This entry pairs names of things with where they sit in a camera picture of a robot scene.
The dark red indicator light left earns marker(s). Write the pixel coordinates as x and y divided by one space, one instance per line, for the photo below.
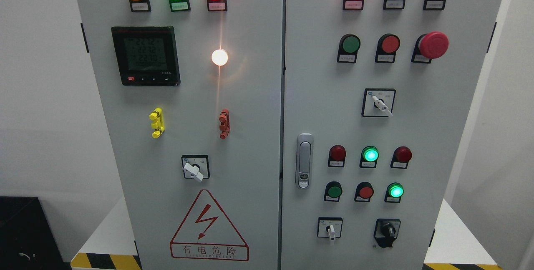
337 155

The red push button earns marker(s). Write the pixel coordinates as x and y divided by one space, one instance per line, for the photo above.
386 48
364 192

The white selector switch bottom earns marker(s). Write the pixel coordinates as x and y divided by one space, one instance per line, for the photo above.
329 228

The white selector switch left door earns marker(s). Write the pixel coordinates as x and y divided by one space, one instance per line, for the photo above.
196 167

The grey electrical cabinet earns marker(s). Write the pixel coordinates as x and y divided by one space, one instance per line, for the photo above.
281 80

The green push button upper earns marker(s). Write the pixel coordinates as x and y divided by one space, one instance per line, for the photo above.
348 49

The black box bottom left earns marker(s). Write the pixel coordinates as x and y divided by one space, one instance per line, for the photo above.
26 240

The black digital power meter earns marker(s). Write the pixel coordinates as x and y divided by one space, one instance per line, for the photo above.
146 55

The red push button lower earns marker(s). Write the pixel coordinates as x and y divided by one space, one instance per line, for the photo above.
364 192

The lit green indicator light middle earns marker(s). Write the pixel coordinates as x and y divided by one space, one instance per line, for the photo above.
369 157

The white selector switch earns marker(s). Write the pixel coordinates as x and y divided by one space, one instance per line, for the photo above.
329 228
378 102

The white lit indicator lamp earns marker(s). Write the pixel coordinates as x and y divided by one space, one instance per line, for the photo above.
220 57

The red terminal connector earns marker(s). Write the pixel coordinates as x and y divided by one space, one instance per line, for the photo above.
224 125

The black knob switch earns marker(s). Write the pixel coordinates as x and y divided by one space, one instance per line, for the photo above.
386 231

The red electric danger sticker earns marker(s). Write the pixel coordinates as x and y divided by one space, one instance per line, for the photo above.
206 232

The white selector switch upper right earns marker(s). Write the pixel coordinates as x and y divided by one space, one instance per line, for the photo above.
378 102

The green push button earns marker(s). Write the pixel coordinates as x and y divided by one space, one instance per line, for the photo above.
333 192
348 49

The green lit button lower right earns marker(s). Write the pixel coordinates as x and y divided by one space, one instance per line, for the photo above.
394 193

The yellow terminal connector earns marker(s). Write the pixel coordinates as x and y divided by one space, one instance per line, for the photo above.
156 116

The white platform with hazard stripes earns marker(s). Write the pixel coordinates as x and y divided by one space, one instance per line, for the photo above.
112 245

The green push button lower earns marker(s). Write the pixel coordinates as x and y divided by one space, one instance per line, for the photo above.
333 192

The red push button upper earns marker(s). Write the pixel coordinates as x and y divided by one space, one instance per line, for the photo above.
386 48

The silver door handle lock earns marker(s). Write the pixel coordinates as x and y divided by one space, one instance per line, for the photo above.
304 150

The red emergency stop button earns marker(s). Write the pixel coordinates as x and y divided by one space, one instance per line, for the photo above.
430 46

